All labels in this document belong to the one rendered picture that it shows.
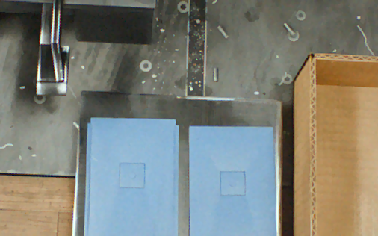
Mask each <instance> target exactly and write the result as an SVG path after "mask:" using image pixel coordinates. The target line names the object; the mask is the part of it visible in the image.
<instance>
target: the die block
mask: <svg viewBox="0 0 378 236"><path fill-rule="evenodd" d="M0 12H2V13H30V14H42V13H43V8H42V7H27V6H13V5H0ZM63 15H74V19H75V32H76V39H77V41H79V42H92V43H120V44H135V45H151V42H152V29H153V22H154V15H155V12H154V13H153V12H125V11H110V10H83V9H69V8H63Z"/></svg>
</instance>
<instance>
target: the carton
mask: <svg viewBox="0 0 378 236"><path fill-rule="evenodd" d="M293 236H378V57H367V56H353V55H332V54H321V53H309V55H308V57H307V58H306V60H305V61H304V63H303V65H302V66H301V67H300V70H299V71H298V73H297V74H296V76H295V78H294V80H293Z"/></svg>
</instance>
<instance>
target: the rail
mask: <svg viewBox="0 0 378 236"><path fill-rule="evenodd" d="M61 7H62V0H55V3H54V13H53V23H52V44H53V43H58V44H60V45H59V46H61V35H60V34H61V32H62V21H63V8H62V13H61ZM60 30H61V32H60ZM59 40H60V42H59Z"/></svg>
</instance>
